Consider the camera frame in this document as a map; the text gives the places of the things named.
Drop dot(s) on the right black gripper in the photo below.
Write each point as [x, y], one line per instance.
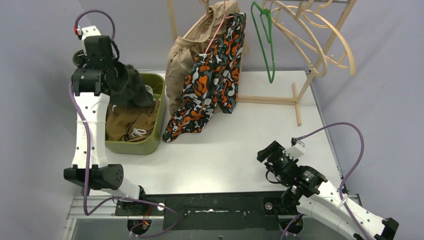
[261, 154]

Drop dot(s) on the beige shorts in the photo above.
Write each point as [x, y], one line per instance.
[181, 56]

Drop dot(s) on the brown shorts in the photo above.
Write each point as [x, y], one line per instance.
[130, 125]

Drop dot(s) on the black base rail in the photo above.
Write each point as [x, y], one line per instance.
[217, 216]

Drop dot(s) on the camouflage patterned shorts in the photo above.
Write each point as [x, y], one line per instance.
[212, 83]

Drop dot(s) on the white shorts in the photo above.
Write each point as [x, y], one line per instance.
[149, 89]

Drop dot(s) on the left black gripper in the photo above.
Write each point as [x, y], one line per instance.
[112, 73]

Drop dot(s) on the wooden clothes rack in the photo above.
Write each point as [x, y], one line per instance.
[322, 36]

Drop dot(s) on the dark green shorts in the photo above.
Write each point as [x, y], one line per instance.
[129, 90]

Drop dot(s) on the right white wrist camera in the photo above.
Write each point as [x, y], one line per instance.
[296, 150]

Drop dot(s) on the pink hanger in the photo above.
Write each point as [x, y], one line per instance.
[224, 17]

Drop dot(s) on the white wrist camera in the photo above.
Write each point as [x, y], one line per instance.
[296, 150]
[85, 32]

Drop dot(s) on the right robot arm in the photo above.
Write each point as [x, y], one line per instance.
[310, 193]

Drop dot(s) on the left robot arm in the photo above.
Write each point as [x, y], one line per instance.
[99, 81]

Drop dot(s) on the wooden hanger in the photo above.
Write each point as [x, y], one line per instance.
[298, 36]
[314, 17]

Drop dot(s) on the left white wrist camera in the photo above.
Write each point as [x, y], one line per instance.
[85, 32]

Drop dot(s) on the olive green plastic basket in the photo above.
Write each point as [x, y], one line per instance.
[149, 144]

